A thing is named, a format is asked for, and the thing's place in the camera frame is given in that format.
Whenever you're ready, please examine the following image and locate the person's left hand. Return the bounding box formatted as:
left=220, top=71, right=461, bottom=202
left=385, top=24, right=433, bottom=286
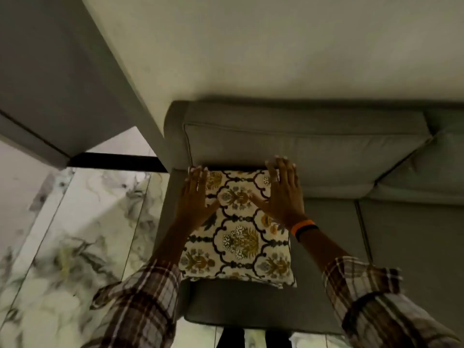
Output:
left=176, top=166, right=221, bottom=233

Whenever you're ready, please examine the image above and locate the person's right hand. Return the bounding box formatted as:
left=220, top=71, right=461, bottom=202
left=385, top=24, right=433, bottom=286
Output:
left=249, top=156, right=307, bottom=231

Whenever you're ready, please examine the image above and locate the floral patterned throw pillow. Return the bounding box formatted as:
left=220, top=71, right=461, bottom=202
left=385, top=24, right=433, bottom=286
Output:
left=178, top=169, right=297, bottom=290

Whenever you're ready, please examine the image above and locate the person's left forearm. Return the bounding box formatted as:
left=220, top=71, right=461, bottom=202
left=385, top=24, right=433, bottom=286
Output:
left=81, top=223, right=204, bottom=348

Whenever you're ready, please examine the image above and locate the person's right forearm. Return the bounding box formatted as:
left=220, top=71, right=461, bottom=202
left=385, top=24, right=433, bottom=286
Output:
left=297, top=229, right=463, bottom=348

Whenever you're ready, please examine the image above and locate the wide grey back cushion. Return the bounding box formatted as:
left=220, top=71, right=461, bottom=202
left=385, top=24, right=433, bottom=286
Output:
left=182, top=111, right=434, bottom=200

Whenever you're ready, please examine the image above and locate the orange wristband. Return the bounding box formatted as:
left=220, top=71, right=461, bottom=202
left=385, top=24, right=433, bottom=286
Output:
left=290, top=219, right=317, bottom=236

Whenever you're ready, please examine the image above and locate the black wristband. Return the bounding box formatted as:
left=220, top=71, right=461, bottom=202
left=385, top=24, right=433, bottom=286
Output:
left=295, top=225, right=320, bottom=243

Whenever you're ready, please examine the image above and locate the grey fabric sofa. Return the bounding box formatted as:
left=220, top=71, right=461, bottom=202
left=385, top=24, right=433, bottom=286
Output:
left=154, top=99, right=464, bottom=336

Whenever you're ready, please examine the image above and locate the grey seat cushion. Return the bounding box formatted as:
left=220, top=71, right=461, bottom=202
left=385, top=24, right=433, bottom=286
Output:
left=184, top=196, right=371, bottom=334
left=356, top=198, right=464, bottom=337

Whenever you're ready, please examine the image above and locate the person's left leg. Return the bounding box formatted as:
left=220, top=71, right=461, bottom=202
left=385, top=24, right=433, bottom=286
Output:
left=216, top=326, right=248, bottom=348

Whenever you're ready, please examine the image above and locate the person's leg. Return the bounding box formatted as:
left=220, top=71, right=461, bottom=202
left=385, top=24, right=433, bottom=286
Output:
left=264, top=329, right=294, bottom=348
left=216, top=326, right=248, bottom=348

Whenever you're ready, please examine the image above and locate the person's right leg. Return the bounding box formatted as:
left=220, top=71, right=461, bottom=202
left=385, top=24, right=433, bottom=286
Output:
left=264, top=329, right=294, bottom=348

